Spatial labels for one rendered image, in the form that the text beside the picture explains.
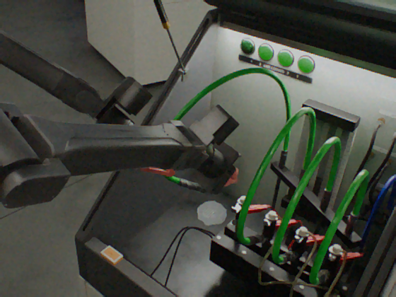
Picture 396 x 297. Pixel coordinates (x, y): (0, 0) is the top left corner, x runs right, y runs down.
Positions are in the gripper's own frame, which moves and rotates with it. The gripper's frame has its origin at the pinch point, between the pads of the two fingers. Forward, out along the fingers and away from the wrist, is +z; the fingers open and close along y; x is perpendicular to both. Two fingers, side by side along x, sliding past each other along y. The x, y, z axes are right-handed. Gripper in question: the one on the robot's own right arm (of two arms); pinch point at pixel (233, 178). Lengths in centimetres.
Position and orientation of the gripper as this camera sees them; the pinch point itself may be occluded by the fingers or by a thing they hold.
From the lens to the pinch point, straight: 94.7
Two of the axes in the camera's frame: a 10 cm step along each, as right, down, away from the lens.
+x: -6.0, -4.6, 6.5
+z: 5.1, 4.0, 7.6
